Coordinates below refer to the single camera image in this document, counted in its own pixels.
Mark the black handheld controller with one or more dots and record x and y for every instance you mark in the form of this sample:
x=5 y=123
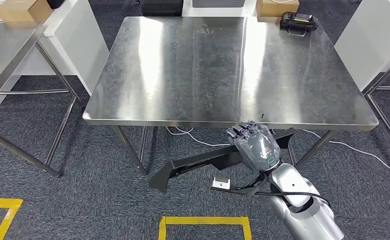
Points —
x=297 y=21

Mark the yellow floor tape square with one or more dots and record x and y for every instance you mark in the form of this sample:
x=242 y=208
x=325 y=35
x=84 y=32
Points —
x=3 y=202
x=205 y=221

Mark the brown cardboard box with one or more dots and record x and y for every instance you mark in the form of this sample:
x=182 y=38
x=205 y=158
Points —
x=276 y=8
x=19 y=11

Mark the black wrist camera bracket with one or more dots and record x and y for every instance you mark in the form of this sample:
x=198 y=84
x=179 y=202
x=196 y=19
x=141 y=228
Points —
x=248 y=191

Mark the black pouch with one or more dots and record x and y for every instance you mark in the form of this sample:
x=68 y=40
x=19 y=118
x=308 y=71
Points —
x=56 y=3

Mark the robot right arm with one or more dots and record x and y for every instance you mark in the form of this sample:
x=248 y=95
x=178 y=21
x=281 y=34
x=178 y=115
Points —
x=307 y=218

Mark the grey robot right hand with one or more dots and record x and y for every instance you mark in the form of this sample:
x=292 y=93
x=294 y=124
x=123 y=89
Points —
x=258 y=149

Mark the black long plastic part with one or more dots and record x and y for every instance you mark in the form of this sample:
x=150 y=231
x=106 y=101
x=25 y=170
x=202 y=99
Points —
x=221 y=159

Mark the white desk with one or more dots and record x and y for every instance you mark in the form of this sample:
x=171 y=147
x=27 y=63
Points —
x=186 y=10
x=364 y=43
x=82 y=49

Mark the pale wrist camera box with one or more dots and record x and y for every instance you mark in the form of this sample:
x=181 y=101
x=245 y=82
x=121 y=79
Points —
x=221 y=183

